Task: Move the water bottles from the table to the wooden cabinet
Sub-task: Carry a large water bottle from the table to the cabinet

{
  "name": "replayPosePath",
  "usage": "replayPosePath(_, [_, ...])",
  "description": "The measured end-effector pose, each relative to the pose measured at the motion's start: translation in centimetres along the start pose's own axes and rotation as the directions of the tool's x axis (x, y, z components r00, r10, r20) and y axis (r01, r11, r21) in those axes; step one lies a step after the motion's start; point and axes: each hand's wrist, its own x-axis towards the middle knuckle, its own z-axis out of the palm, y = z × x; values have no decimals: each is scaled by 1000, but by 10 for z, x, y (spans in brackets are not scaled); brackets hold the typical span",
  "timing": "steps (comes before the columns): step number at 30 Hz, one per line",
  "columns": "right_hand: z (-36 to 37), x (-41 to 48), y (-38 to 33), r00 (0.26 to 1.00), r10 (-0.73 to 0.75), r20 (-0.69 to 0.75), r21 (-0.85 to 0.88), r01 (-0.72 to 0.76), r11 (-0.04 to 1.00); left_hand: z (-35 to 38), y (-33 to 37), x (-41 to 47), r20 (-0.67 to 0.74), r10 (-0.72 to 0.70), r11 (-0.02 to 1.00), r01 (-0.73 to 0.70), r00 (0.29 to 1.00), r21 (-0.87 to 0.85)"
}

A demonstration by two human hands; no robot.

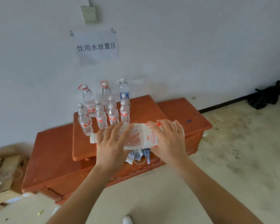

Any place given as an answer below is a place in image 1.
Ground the white wall switch plate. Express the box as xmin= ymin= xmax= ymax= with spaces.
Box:
xmin=80 ymin=6 xmax=98 ymax=25

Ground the blue-label Aquafina bottle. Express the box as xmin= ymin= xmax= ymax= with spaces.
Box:
xmin=118 ymin=78 xmax=131 ymax=108

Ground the person's right hand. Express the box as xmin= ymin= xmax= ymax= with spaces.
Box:
xmin=147 ymin=119 xmax=190 ymax=170

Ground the orange wooden cabinet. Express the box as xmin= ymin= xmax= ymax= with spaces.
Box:
xmin=21 ymin=95 xmax=213 ymax=206

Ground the black plastic bag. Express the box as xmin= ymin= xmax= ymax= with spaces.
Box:
xmin=247 ymin=80 xmax=280 ymax=110

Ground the person's left hand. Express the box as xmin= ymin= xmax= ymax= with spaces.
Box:
xmin=96 ymin=122 xmax=134 ymax=174

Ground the white paper sign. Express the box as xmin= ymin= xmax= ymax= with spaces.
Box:
xmin=73 ymin=30 xmax=119 ymax=67

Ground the labelled cardboard box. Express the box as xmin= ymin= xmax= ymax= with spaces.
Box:
xmin=0 ymin=189 xmax=33 ymax=215

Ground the pile of white papers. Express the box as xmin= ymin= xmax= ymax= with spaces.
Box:
xmin=125 ymin=148 xmax=152 ymax=166

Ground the open cardboard box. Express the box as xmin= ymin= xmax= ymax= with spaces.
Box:
xmin=0 ymin=155 xmax=24 ymax=196

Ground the person's right forearm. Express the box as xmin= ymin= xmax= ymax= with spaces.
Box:
xmin=174 ymin=157 xmax=264 ymax=224

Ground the row of small water bottles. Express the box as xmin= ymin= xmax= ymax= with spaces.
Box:
xmin=77 ymin=93 xmax=131 ymax=137

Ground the red-handled medium water bottle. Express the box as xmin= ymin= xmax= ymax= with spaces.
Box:
xmin=78 ymin=84 xmax=96 ymax=117
xmin=100 ymin=81 xmax=112 ymax=112
xmin=90 ymin=121 xmax=185 ymax=151

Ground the person's left forearm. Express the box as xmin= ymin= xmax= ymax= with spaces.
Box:
xmin=45 ymin=164 xmax=118 ymax=224

